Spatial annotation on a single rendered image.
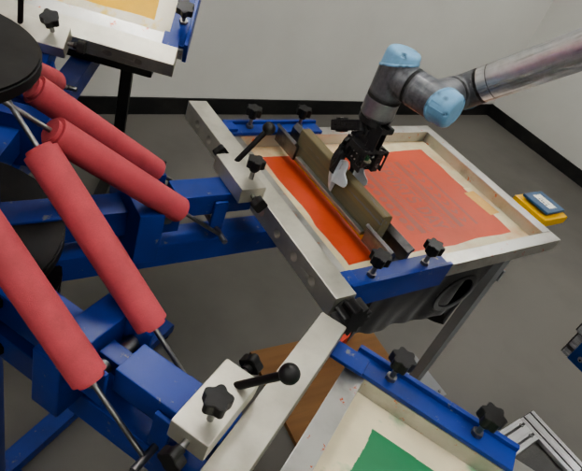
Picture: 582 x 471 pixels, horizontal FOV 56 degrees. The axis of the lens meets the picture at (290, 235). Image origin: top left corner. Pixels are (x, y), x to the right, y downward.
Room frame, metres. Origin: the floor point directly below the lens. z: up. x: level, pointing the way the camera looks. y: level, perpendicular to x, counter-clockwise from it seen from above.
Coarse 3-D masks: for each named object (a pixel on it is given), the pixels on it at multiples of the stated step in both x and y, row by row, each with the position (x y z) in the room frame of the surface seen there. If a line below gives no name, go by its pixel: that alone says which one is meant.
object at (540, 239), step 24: (240, 144) 1.21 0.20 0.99; (264, 144) 1.31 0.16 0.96; (432, 144) 1.72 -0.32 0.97; (264, 168) 1.15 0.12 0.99; (456, 168) 1.63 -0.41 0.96; (480, 192) 1.55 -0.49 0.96; (504, 192) 1.54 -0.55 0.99; (528, 216) 1.44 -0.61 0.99; (528, 240) 1.31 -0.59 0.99; (552, 240) 1.36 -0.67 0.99; (336, 264) 0.90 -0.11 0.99; (456, 264) 1.07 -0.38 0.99; (480, 264) 1.15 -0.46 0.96
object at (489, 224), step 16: (448, 192) 1.47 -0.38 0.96; (464, 192) 1.51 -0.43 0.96; (320, 208) 1.13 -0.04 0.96; (464, 208) 1.41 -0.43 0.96; (480, 208) 1.45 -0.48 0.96; (320, 224) 1.06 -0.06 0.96; (336, 224) 1.09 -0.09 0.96; (400, 224) 1.20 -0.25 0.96; (480, 224) 1.36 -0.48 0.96; (496, 224) 1.39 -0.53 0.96; (336, 240) 1.03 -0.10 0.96; (352, 240) 1.05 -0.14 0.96; (416, 240) 1.16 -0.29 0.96; (448, 240) 1.21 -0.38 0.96; (464, 240) 1.24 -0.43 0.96; (352, 256) 0.99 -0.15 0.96; (368, 256) 1.02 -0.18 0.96
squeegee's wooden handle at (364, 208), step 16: (304, 144) 1.26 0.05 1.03; (320, 144) 1.24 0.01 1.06; (304, 160) 1.24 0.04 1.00; (320, 160) 1.20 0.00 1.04; (320, 176) 1.19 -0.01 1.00; (352, 176) 1.15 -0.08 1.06; (336, 192) 1.14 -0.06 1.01; (352, 192) 1.11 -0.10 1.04; (368, 192) 1.11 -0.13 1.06; (352, 208) 1.09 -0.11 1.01; (368, 208) 1.06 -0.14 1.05; (384, 208) 1.06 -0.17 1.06; (384, 224) 1.04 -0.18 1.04
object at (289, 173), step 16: (272, 160) 1.26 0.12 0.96; (288, 160) 1.29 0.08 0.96; (400, 160) 1.55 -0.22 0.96; (416, 160) 1.59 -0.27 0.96; (432, 160) 1.63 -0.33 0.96; (288, 176) 1.21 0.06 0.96; (304, 176) 1.24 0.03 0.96; (432, 176) 1.53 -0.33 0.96; (448, 176) 1.57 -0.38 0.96; (304, 192) 1.17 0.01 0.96; (320, 192) 1.20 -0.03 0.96
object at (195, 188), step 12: (180, 180) 0.90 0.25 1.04; (192, 180) 0.91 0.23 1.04; (204, 180) 0.93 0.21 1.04; (216, 180) 0.94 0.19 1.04; (180, 192) 0.86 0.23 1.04; (192, 192) 0.88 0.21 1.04; (204, 192) 0.89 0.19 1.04; (216, 192) 0.91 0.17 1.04; (228, 192) 0.92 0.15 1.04; (192, 204) 0.86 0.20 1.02; (204, 204) 0.88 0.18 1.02; (240, 204) 0.94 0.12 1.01
